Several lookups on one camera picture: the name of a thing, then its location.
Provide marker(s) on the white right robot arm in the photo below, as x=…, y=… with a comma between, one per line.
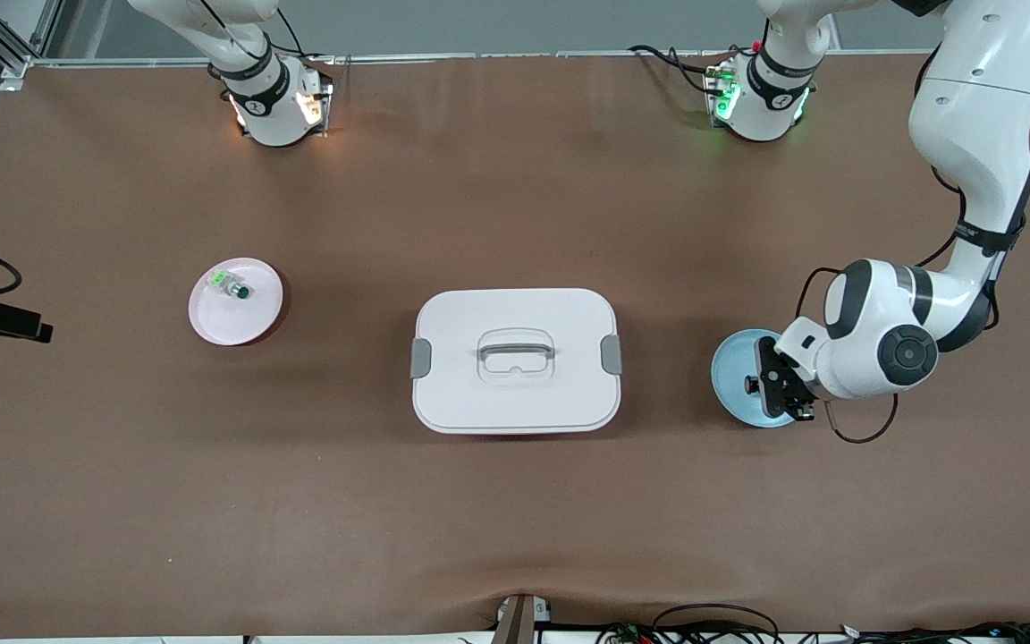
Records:
x=265, y=98

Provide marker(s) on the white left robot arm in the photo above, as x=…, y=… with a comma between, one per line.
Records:
x=971, y=107

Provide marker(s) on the pink round plate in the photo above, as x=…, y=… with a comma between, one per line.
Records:
x=242, y=313

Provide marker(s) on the aluminium table edge rail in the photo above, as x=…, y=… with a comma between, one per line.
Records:
x=479, y=56

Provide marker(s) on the light blue round plate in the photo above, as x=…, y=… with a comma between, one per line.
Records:
x=734, y=371

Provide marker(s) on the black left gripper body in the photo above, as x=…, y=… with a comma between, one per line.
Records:
x=803, y=410

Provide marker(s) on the green push button switch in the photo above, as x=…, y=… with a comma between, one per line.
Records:
x=231, y=285

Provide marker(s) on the metal table edge bracket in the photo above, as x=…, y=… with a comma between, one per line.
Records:
x=519, y=619

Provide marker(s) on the brown table cover mat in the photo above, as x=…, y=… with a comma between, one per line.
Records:
x=515, y=528

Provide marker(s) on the white lidded box grey latches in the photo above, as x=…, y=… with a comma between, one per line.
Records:
x=515, y=394

